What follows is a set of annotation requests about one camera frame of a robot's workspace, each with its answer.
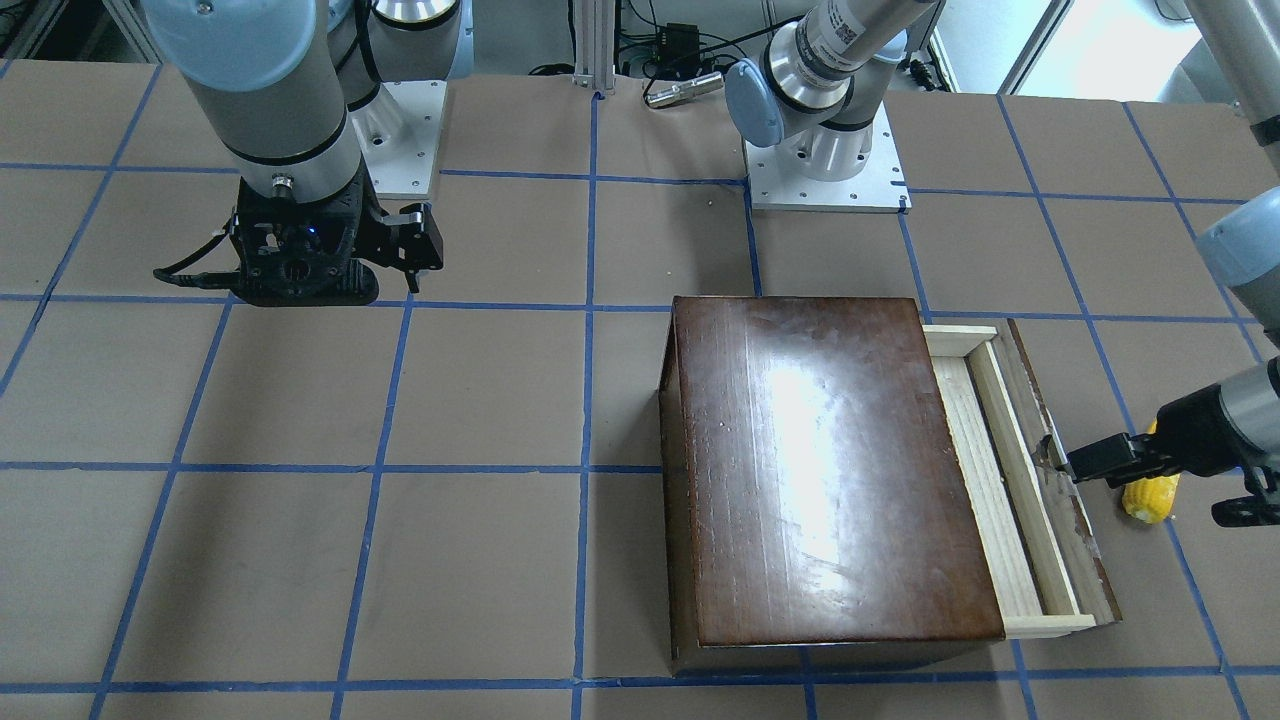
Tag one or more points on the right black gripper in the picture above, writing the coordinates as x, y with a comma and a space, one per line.
412, 240

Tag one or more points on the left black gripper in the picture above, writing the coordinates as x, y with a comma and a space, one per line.
1192, 416

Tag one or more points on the yellow corn cob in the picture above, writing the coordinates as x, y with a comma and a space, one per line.
1151, 500

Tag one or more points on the light wood drawer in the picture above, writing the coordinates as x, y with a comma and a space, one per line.
1041, 549

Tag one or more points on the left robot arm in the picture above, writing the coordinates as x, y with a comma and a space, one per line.
1242, 249

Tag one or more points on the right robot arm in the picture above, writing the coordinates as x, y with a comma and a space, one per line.
333, 180

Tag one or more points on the dark brown wooden cabinet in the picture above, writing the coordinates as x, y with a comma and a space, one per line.
816, 512

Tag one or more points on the black power adapter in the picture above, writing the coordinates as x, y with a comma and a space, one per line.
677, 43

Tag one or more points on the silver cylindrical connector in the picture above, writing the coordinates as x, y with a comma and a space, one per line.
684, 91

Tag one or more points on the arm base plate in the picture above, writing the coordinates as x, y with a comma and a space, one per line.
400, 133
828, 170

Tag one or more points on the aluminium extrusion post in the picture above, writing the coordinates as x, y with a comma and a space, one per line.
594, 40

